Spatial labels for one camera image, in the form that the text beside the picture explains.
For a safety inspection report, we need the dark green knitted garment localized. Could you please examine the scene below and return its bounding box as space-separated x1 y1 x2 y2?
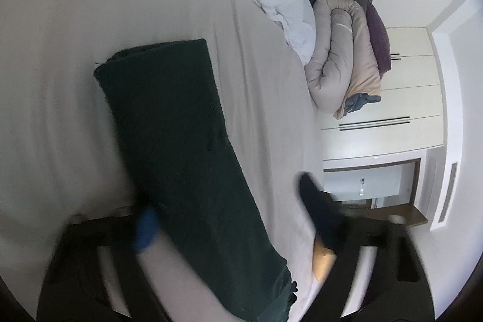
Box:
94 39 296 321

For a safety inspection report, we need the yellow pillow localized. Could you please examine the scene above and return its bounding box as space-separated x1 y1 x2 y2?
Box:
312 235 337 283

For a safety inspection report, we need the brown framed doorway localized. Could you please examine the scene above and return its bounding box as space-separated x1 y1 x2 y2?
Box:
323 158 427 226

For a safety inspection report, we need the white air vent panel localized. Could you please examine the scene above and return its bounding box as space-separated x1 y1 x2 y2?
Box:
438 163 459 223

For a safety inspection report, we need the grey-blue crumpled cloth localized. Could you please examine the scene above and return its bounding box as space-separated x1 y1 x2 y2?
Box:
344 92 381 115

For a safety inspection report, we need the beige rolled comforter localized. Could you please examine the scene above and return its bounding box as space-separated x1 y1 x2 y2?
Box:
305 0 381 119

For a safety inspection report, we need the purple pillow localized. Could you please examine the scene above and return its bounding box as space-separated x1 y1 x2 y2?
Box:
366 2 391 78

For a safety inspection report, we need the white bed sheet mattress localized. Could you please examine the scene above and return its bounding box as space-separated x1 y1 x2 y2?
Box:
1 0 323 321

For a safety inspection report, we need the cream wardrobe with black handles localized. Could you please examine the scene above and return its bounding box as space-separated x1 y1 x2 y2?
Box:
321 27 445 160

